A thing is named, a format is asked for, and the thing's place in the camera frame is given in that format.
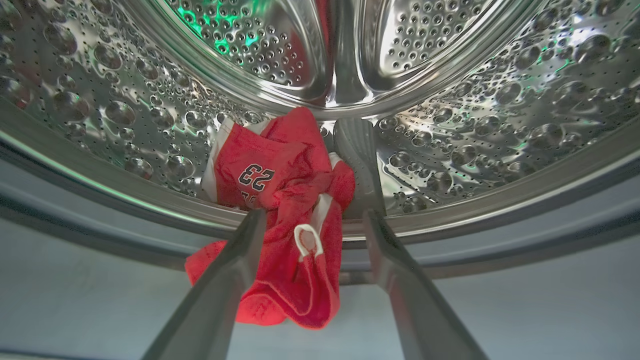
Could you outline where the stainless steel washing machine drum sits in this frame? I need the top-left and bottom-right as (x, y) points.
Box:
(0, 0), (640, 241)

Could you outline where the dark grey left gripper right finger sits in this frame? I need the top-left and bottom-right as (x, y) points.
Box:
(363, 208), (490, 360)

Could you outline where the white front-load washing machine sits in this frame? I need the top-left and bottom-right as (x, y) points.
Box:
(0, 215), (640, 360)

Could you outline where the red basketball jersey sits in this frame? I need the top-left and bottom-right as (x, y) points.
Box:
(184, 106), (357, 330)

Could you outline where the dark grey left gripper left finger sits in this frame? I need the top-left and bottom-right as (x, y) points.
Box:
(141, 208), (268, 360)

